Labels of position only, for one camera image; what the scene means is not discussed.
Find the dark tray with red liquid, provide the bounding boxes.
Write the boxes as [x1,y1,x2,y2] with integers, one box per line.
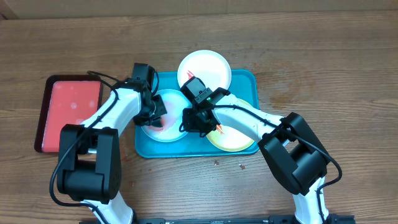
[34,75,103,153]

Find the light blue plate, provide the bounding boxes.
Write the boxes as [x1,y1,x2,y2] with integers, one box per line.
[142,89,192,142]

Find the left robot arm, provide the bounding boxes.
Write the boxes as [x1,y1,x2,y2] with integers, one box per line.
[49,63,167,223]

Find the yellow-green plate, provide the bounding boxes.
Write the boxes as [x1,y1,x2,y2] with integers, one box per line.
[206,124,254,152]

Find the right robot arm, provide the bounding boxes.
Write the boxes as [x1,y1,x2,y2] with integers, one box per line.
[180,77,333,223]

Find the teal plastic serving tray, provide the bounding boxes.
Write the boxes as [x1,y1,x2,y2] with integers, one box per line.
[134,69,259,159]

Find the white plate with red stain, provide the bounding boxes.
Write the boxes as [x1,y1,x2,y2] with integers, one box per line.
[177,50,232,91]

